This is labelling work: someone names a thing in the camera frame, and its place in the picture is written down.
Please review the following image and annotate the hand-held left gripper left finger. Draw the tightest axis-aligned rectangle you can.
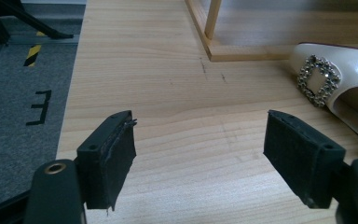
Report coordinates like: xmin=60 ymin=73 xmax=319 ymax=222
xmin=74 ymin=109 xmax=138 ymax=217

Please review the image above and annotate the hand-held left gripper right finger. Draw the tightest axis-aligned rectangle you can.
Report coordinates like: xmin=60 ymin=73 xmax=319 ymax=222
xmin=263 ymin=109 xmax=347 ymax=210

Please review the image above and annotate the white shoe with rhinestone buckle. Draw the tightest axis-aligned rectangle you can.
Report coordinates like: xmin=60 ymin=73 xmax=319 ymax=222
xmin=288 ymin=42 xmax=358 ymax=157

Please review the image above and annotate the black floor tape mark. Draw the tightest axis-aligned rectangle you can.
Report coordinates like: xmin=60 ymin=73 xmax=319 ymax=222
xmin=25 ymin=89 xmax=53 ymax=127

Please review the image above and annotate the yellow black striped floor tape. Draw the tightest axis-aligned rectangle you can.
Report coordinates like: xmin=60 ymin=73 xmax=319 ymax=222
xmin=22 ymin=44 xmax=43 ymax=67

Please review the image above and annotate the wooden shoe rack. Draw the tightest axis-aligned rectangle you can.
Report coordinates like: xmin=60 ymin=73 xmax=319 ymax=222
xmin=185 ymin=0 xmax=358 ymax=63

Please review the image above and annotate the black stand leg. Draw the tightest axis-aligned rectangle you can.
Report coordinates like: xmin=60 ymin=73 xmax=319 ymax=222
xmin=0 ymin=0 xmax=75 ymax=45

